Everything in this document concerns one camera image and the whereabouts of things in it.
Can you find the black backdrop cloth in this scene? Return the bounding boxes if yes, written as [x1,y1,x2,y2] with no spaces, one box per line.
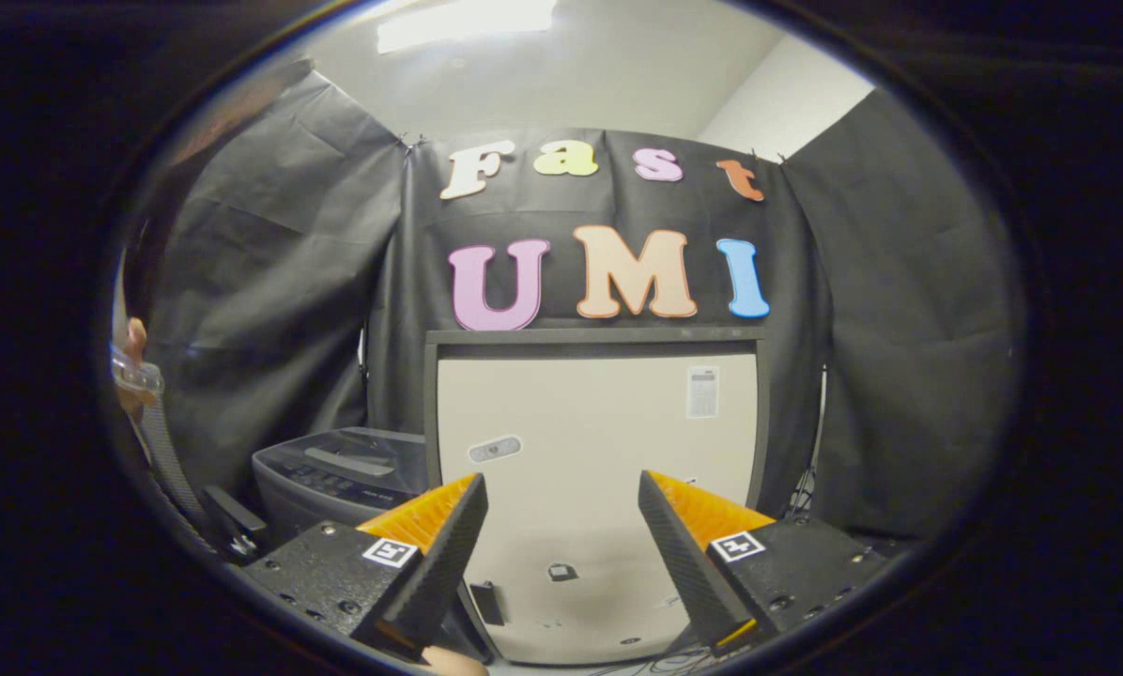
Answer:
[125,61,1027,541]

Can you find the spotted smartphone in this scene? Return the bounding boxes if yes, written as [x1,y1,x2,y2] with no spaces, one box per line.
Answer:
[111,349,165,393]

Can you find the grey washing machine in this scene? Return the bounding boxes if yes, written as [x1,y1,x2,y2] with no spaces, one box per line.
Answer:
[252,427,431,547]

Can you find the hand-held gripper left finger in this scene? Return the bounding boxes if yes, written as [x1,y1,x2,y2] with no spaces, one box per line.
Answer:
[242,472,490,658]

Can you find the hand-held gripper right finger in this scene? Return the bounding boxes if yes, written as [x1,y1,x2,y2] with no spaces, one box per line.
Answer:
[638,469,891,656]

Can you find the floor cables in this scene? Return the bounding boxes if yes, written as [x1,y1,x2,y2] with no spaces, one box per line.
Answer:
[590,648,713,676]

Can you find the beige cabinet with dark frame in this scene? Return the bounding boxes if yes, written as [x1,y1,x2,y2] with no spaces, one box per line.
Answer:
[423,326,771,666]

